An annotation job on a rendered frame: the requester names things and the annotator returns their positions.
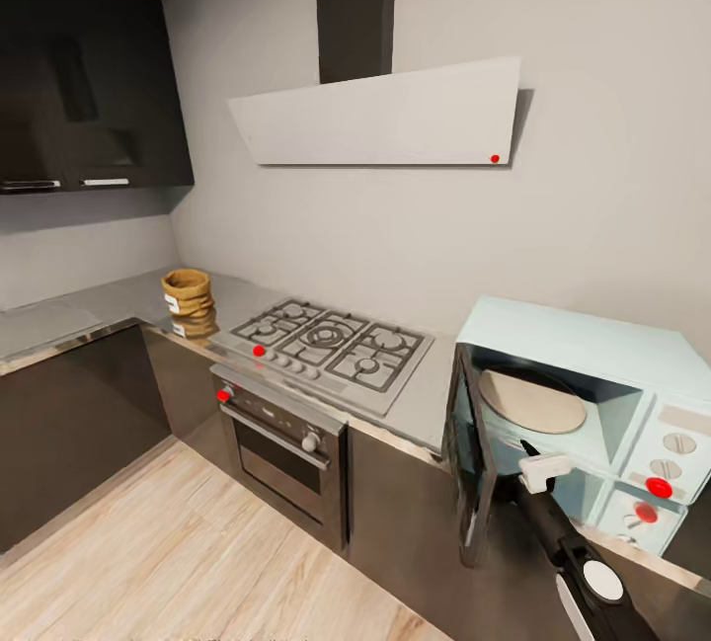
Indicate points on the cabinet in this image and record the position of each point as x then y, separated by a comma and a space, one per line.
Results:
88, 98

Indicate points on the popcorn bag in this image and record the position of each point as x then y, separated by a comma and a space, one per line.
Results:
187, 292

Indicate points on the range hood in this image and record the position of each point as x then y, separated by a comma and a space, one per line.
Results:
363, 113

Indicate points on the oven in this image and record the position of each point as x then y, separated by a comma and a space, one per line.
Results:
293, 455

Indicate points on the burner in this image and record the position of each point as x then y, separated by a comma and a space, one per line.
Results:
362, 360

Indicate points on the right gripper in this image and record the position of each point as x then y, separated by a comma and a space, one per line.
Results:
534, 507

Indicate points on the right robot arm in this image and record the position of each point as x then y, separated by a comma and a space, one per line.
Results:
594, 596

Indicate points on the microwave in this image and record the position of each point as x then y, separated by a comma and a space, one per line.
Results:
631, 401

